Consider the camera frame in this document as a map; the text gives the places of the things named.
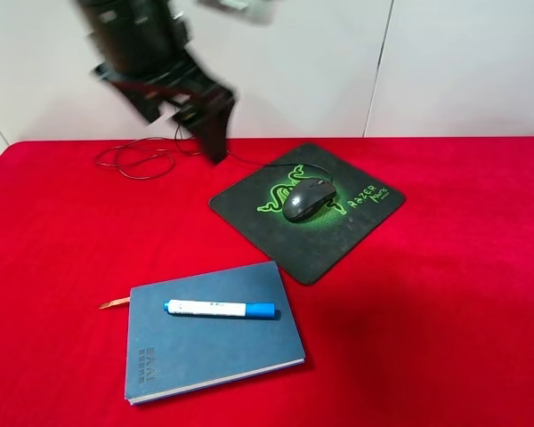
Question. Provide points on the black computer mouse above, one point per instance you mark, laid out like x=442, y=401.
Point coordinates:
x=306, y=198

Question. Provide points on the blue hardcover notebook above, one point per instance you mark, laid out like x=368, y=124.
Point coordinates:
x=169, y=354

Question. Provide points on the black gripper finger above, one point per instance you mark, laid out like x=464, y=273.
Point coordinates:
x=146, y=99
x=209, y=124

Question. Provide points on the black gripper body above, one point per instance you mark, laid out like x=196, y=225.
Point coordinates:
x=184, y=76

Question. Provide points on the black green Razer mousepad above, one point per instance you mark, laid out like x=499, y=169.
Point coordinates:
x=309, y=249

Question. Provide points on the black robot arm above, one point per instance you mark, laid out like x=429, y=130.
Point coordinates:
x=145, y=57

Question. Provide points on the white blue marker pen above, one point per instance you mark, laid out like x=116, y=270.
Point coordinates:
x=220, y=309

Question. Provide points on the orange ribbon bookmark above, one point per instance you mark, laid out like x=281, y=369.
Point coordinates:
x=114, y=303

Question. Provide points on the red velvet tablecloth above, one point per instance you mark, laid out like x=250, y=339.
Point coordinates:
x=429, y=321

